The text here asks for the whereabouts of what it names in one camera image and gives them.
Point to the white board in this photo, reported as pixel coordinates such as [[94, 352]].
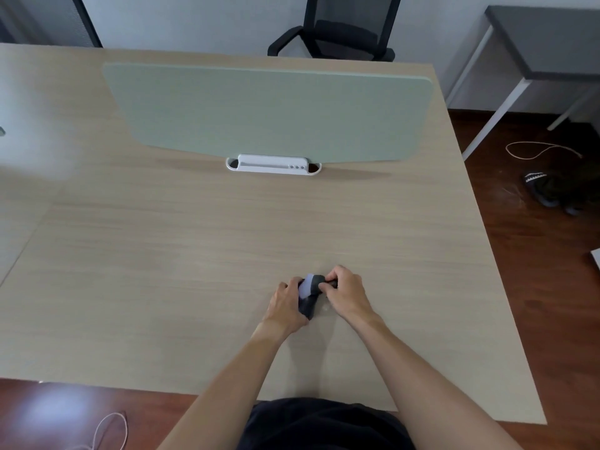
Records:
[[596, 257]]

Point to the black mesh office chair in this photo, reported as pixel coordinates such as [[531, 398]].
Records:
[[347, 37]]

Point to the person's left hand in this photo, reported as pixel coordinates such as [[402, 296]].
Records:
[[281, 311]]

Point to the grey table with white legs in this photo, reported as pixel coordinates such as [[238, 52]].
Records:
[[548, 37]]

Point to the person's black shorts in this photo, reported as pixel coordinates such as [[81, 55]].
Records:
[[323, 428]]

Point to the white divider bracket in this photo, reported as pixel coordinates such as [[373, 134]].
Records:
[[272, 164]]

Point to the black brush with white bristles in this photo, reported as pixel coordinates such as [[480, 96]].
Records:
[[315, 282]]

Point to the black framed mesh panel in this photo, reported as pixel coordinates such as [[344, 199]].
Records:
[[51, 18]]

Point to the black computer mouse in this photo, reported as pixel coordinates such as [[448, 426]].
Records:
[[308, 309]]

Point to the person's right hand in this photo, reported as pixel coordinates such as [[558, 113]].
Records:
[[351, 297]]

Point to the person's right forearm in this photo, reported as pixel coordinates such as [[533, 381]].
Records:
[[431, 388]]

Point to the person's left forearm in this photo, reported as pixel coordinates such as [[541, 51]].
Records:
[[220, 398]]

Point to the black slipper with white stripes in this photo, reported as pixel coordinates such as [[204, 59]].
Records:
[[536, 185]]

